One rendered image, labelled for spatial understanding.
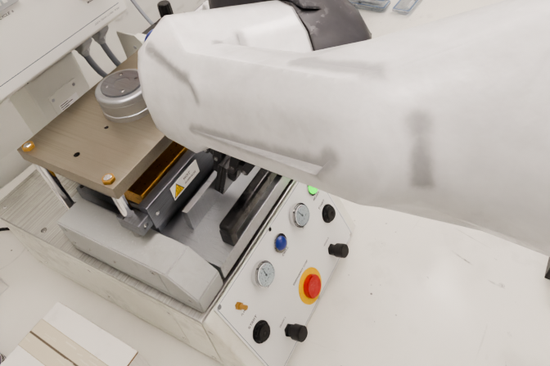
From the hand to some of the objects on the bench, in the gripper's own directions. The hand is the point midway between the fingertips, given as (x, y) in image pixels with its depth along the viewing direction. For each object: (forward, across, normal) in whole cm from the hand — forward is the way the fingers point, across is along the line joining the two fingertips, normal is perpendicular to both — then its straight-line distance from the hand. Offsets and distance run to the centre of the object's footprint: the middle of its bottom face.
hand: (226, 173), depth 67 cm
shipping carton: (+31, -4, -29) cm, 42 cm away
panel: (+20, +22, 0) cm, 30 cm away
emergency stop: (+19, +20, 0) cm, 28 cm away
